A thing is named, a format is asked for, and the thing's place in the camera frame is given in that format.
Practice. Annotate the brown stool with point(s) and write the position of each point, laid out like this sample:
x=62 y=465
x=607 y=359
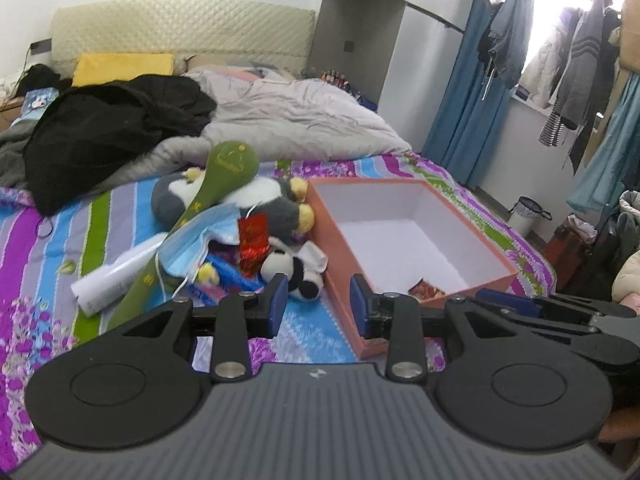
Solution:
x=567 y=250

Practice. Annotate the white plastic bottle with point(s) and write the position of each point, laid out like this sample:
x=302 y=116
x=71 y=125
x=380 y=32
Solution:
x=115 y=275

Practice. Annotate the white hanging coat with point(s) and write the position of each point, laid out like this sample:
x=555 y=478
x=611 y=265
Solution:
x=542 y=65

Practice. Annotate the blue face mask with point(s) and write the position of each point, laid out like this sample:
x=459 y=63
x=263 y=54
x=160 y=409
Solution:
x=200 y=240

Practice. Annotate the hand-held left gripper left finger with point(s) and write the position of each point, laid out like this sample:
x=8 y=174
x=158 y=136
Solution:
x=277 y=305

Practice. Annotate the black bag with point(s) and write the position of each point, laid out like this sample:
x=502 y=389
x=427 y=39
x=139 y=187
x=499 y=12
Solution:
x=42 y=77

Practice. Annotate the green plush spoon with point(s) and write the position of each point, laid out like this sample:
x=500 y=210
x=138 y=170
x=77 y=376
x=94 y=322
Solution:
x=230 y=165

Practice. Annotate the blue cartoon cushion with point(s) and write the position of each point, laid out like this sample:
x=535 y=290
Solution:
x=40 y=102

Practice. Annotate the pink cardboard box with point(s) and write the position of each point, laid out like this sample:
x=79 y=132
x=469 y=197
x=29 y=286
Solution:
x=400 y=220

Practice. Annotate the red foil packet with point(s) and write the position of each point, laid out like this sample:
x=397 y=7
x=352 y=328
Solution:
x=252 y=245
x=425 y=290

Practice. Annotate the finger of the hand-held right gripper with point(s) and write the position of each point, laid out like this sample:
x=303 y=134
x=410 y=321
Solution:
x=560 y=321
x=505 y=299

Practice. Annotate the dark hanging jacket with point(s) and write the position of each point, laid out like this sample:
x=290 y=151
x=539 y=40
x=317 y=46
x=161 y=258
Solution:
x=510 y=35

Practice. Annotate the brown cardboard box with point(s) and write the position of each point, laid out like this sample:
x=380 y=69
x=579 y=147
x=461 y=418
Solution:
x=631 y=30

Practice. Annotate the black wall socket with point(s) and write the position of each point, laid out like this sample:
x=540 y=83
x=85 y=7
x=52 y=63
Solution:
x=41 y=46

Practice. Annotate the row of small bottles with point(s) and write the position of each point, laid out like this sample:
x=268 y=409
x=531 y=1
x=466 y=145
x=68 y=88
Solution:
x=335 y=80

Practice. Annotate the blue tissue packet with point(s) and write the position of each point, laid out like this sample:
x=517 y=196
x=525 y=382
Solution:
x=227 y=272

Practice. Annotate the beige padded headboard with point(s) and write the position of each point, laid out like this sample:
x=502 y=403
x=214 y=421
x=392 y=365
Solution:
x=200 y=25

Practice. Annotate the grey wardrobe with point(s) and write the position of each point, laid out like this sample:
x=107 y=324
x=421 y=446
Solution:
x=400 y=35

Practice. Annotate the white trash bin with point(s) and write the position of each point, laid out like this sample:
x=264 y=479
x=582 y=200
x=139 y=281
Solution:
x=527 y=220

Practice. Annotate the grey quilt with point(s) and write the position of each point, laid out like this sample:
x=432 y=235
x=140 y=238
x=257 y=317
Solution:
x=300 y=110

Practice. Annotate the pale pink padded jacket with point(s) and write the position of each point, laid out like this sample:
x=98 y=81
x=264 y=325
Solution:
x=627 y=280

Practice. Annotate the dark grey garment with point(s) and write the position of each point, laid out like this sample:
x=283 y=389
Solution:
x=12 y=155

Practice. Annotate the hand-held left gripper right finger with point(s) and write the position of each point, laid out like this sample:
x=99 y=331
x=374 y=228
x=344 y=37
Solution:
x=359 y=305

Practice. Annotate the grey penguin plush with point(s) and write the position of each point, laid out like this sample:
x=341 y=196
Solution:
x=280 y=200

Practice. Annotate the pink pillow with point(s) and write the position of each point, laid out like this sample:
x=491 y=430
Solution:
x=210 y=61

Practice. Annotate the yellow pillow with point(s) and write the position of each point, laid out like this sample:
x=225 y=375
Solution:
x=120 y=67

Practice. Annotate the grey wall switch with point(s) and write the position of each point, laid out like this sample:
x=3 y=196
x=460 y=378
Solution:
x=350 y=47

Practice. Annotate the striped floral bedsheet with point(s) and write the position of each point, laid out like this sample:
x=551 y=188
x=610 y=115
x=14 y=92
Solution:
x=60 y=240

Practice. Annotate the light blue hanging cloth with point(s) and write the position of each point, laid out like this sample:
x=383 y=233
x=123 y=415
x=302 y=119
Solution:
x=605 y=160

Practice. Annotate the grey striped hanging sweater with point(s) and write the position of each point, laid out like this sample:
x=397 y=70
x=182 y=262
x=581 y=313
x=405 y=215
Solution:
x=582 y=60

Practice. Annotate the small panda plush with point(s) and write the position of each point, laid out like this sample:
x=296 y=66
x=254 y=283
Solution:
x=280 y=265

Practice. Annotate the wooden nightstand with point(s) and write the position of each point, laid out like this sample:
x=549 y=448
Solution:
x=10 y=112

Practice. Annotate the black coat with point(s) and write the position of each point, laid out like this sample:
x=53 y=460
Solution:
x=100 y=130

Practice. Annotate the blue curtain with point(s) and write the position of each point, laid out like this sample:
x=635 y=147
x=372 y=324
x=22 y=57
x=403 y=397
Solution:
x=465 y=110

